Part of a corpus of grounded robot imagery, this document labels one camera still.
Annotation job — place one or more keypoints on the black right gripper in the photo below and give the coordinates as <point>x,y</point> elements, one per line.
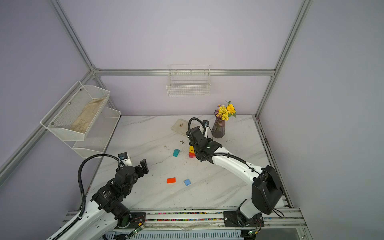
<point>208,139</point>

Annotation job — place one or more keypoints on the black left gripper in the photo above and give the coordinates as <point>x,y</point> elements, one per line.
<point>140,173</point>

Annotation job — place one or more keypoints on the red orange block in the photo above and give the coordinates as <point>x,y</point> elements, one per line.
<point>171,180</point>

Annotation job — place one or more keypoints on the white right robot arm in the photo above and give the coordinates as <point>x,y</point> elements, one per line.
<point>266,186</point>

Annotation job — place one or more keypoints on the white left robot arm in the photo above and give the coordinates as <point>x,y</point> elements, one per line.
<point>105,211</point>

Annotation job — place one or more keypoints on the teal wood block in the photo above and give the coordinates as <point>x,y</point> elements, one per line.
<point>176,152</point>

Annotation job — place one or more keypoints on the light blue wood block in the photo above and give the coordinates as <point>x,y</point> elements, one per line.
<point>187,182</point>

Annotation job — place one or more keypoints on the purple glass vase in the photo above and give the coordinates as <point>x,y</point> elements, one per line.
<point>219,127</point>

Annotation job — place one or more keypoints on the beige dirty cloth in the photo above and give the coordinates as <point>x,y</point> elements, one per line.
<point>180,127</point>

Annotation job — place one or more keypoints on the yellow flower bouquet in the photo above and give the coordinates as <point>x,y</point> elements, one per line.
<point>224,112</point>

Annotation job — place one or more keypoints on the white mesh lower shelf basket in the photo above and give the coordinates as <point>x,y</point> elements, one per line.
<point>99,135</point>

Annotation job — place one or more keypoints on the white mesh shelf basket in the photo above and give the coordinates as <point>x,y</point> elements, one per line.
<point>60,118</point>
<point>99,135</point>

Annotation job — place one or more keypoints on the beige glove in basket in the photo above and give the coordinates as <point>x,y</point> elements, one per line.
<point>83,121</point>

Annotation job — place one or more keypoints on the white mesh upper shelf basket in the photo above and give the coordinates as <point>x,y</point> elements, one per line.
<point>60,118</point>

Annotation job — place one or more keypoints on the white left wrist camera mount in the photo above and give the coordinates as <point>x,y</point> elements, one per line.
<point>124,159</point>

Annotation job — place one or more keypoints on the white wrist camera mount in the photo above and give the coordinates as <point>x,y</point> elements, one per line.
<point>124,159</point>
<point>206,128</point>

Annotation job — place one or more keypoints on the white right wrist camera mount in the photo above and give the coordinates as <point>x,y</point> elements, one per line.
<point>206,128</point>

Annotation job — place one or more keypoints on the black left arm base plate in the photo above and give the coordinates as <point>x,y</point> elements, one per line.
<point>132,220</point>

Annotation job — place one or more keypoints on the white wire wall basket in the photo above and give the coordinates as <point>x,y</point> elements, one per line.
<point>188,80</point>

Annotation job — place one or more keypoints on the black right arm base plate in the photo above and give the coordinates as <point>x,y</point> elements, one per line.
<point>237,219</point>

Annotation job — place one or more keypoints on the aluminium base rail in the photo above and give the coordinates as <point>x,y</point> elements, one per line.
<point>187,220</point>

